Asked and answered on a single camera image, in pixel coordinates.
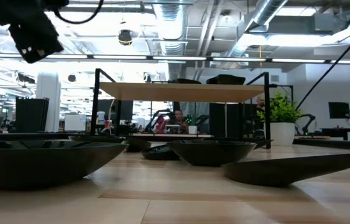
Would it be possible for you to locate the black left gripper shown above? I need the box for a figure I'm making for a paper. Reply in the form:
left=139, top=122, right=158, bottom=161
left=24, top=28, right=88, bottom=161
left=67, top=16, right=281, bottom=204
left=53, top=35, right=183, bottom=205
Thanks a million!
left=0, top=0, right=70, bottom=65

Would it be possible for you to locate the black square mini plate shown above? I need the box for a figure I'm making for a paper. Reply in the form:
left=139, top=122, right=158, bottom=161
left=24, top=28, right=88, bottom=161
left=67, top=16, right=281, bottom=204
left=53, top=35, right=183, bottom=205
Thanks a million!
left=207, top=73, right=246, bottom=80
left=206, top=78, right=246, bottom=85

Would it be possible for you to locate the white building column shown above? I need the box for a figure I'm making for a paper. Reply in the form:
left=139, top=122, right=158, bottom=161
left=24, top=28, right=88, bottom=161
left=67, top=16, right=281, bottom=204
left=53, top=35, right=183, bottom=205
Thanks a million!
left=35, top=73, right=62, bottom=133

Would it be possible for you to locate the black cabinet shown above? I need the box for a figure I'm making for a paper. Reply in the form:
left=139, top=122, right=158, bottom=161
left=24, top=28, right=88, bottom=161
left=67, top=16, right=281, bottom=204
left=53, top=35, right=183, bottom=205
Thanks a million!
left=15, top=96, right=50, bottom=133

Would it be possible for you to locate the white board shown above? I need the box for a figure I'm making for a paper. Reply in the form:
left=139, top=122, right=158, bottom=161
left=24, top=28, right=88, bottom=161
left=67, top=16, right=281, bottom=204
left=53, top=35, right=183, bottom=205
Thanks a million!
left=64, top=113, right=87, bottom=132

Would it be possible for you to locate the black display panel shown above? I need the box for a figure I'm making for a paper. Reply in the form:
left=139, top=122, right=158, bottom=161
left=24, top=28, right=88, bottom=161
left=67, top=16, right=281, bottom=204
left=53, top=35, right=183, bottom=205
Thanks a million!
left=97, top=99, right=134, bottom=121

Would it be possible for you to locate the light wooden lab table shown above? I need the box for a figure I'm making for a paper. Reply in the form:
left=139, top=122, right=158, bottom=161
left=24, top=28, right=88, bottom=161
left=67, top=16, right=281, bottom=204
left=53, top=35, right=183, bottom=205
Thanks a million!
left=132, top=133, right=215, bottom=139

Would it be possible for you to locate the wooden shelf with black legs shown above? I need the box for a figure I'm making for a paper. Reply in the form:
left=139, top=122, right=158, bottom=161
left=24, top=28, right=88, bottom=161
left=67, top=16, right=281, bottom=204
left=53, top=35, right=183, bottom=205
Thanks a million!
left=90, top=68, right=271, bottom=149

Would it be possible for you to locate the person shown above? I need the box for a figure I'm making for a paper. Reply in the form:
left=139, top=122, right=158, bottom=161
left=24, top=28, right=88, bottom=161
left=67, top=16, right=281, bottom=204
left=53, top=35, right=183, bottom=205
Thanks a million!
left=167, top=109, right=190, bottom=134
left=253, top=96, right=266, bottom=138

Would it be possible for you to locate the black partition panel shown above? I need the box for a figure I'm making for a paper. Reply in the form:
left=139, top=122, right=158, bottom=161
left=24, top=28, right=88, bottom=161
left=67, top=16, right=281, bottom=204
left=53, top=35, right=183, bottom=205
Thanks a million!
left=208, top=102, right=266, bottom=138

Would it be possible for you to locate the thin black metal stand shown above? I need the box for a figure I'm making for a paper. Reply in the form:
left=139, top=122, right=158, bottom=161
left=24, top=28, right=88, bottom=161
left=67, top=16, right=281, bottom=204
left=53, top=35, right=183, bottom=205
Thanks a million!
left=269, top=83, right=295, bottom=94

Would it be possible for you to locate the green plant in white pot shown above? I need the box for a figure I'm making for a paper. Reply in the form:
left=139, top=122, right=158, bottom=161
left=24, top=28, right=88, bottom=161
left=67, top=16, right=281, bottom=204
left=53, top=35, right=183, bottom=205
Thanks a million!
left=257, top=91, right=303, bottom=147

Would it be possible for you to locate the black monitor screen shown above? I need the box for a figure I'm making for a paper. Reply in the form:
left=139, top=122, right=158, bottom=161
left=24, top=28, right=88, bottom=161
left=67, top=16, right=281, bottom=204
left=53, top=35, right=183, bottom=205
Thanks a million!
left=328, top=101, right=350, bottom=119

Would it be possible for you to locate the black lab desk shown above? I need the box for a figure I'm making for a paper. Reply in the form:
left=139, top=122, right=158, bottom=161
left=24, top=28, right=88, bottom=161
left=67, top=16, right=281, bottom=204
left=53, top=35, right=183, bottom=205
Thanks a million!
left=306, top=123, right=350, bottom=141

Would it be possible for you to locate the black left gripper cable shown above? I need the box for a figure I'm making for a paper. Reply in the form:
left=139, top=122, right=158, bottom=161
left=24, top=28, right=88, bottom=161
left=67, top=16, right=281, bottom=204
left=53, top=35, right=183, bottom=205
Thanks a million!
left=53, top=0, right=104, bottom=25

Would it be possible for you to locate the silver ribbed air duct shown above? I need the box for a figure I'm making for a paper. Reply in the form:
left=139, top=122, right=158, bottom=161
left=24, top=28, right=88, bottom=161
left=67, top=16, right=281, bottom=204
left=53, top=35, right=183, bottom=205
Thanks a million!
left=154, top=0, right=190, bottom=82

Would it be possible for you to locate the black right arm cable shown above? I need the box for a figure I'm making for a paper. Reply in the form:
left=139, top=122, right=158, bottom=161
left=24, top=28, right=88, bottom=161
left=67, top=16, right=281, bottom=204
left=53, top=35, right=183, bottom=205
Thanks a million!
left=295, top=12, right=350, bottom=109

